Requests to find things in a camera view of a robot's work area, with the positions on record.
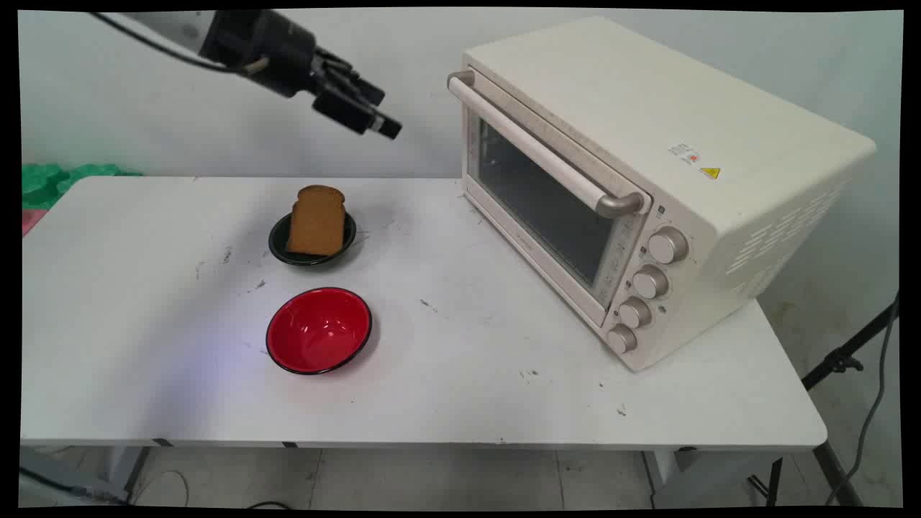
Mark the green foam mat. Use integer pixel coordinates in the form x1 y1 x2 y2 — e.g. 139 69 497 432
22 163 142 211

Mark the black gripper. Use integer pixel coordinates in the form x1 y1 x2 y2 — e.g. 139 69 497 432
200 10 403 141

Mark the white table leg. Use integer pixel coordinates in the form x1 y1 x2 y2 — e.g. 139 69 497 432
99 446 153 504

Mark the brown bread slice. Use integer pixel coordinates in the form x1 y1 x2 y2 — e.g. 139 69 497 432
286 185 347 257

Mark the red bowl with black rim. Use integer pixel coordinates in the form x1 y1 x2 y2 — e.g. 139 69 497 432
266 287 373 376

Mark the grey hanging cable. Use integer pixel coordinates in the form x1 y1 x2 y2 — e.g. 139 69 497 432
824 302 900 507

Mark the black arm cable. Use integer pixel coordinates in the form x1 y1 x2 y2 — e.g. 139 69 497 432
90 12 271 77

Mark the oven door with handle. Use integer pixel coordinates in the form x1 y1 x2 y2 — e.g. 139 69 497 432
447 69 653 329

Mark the dark green bowl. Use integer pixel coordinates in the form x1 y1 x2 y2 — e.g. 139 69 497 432
268 212 358 267

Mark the black tripod stand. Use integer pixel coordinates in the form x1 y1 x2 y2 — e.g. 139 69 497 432
764 291 900 508

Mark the cream toaster oven body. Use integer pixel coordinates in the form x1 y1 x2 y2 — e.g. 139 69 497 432
460 16 877 373

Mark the silver oven knob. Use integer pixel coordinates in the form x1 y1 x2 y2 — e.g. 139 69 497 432
632 264 670 300
648 227 689 265
607 323 639 355
618 296 653 330

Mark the black floor cable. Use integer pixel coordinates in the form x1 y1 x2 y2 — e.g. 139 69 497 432
20 466 132 504

